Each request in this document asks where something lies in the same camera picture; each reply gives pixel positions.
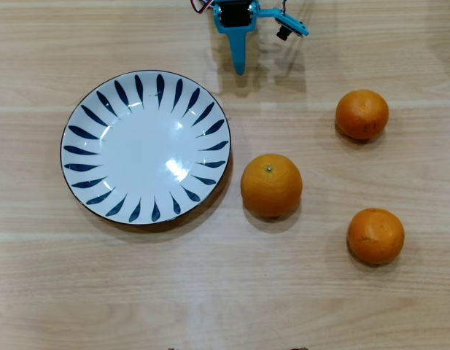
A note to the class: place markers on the large orange with green stem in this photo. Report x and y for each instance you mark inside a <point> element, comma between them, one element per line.
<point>271,186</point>

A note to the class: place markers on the orange with dark spots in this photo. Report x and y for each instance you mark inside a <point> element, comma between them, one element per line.
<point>362,114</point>

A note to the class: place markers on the white plate with blue strokes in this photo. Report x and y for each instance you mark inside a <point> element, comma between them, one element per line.
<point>144,153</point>

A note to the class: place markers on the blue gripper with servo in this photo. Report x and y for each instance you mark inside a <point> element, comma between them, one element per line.
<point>233,22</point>

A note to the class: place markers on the wrist camera on blue mount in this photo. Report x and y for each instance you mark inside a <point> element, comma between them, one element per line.
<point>290,25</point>

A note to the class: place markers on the orange with crease mark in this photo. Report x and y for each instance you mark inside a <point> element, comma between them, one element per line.
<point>376,236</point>

